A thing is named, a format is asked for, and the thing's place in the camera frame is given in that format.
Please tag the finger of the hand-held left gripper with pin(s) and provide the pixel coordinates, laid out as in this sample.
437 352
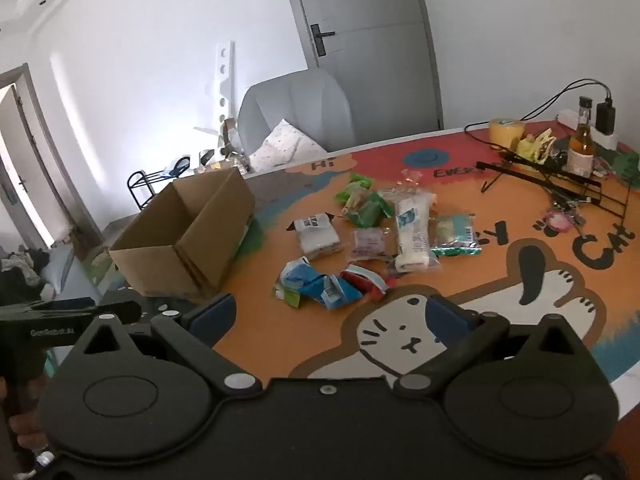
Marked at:
122 310

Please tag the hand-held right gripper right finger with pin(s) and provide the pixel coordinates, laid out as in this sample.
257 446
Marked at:
447 317

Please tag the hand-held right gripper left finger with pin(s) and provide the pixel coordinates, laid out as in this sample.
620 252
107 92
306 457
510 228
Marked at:
215 315

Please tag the cardboard box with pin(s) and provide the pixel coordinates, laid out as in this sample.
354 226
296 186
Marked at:
200 240

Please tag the green-edged cracker packet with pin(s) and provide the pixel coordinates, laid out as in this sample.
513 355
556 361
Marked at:
455 234

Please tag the red snack packet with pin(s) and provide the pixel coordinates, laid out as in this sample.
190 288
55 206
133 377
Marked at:
367 282

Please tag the long white bread packet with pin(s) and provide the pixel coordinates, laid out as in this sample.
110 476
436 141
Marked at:
412 232

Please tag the blue snack packet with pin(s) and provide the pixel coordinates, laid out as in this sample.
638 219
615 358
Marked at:
300 275
337 292

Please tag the purple snack packet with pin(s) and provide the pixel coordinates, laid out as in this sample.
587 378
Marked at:
370 244

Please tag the white snack packet black label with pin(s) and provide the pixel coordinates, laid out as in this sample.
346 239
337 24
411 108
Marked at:
317 237

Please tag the large green snack packet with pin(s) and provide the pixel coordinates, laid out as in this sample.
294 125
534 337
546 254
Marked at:
375 210

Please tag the clear cracker packet orange ends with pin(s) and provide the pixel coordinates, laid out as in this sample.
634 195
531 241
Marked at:
390 194

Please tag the small clear orange candy packet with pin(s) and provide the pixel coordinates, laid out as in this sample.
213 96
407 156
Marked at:
411 176

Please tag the clear nut snack packet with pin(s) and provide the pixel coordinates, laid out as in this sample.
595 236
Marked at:
355 202

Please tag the light green snack packet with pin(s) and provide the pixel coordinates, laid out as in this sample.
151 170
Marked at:
360 182

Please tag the person's left hand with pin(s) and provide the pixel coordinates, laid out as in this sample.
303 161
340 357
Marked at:
25 430

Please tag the dark clothes pile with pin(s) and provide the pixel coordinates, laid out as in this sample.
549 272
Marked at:
20 270

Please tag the black shoe rack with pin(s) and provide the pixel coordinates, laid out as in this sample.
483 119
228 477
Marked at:
150 174

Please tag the blue item on rack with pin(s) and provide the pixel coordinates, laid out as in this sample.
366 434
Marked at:
177 167

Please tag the open room door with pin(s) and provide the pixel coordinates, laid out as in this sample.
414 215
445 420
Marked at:
30 160

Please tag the dotted white pillow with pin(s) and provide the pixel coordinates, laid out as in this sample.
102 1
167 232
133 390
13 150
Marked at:
285 145

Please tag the crumpled yellow wrapper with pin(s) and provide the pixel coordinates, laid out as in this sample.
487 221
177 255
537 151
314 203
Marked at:
532 147

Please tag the yellow tape roll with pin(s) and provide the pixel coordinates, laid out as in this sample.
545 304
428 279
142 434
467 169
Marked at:
505 135

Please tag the amber glass bottle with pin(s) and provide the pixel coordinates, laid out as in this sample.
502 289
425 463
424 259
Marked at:
581 152

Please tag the grey chair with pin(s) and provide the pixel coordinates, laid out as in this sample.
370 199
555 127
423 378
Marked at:
300 100

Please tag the white power strip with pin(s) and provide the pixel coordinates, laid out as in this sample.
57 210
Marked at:
567 119

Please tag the dark green cloth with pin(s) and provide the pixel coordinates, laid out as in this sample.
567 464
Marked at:
627 166

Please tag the white board with holes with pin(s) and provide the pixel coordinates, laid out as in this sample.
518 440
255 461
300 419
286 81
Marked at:
223 67

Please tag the black charger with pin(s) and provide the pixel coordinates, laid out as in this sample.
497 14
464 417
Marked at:
605 117

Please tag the grey door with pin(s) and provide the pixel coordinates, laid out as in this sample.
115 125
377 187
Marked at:
370 60

